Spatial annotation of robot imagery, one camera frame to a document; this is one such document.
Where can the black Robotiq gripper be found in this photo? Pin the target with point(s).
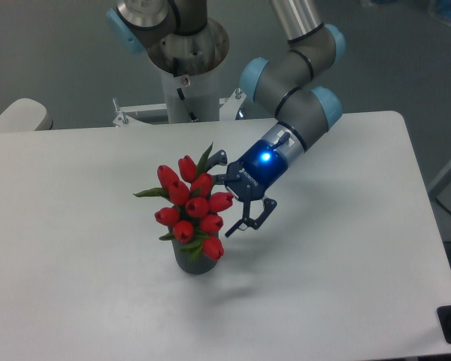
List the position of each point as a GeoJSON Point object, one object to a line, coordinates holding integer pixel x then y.
{"type": "Point", "coordinates": [255, 171]}

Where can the red tulip bouquet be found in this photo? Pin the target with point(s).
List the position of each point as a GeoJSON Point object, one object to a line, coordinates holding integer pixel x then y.
{"type": "Point", "coordinates": [194, 204]}

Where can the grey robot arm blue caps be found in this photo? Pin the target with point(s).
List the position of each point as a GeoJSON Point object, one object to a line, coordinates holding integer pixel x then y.
{"type": "Point", "coordinates": [188, 47]}

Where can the dark grey ribbed vase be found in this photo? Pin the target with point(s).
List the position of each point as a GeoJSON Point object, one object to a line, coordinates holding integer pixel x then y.
{"type": "Point", "coordinates": [190, 255]}

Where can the beige chair back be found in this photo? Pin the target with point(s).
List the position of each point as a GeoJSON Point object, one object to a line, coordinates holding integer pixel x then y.
{"type": "Point", "coordinates": [25, 115]}

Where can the white metal base frame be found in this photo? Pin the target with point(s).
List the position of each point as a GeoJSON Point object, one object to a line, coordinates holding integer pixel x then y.
{"type": "Point", "coordinates": [156, 114]}

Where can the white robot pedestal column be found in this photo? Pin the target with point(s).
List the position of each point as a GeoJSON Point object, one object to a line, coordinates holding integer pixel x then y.
{"type": "Point", "coordinates": [191, 98]}

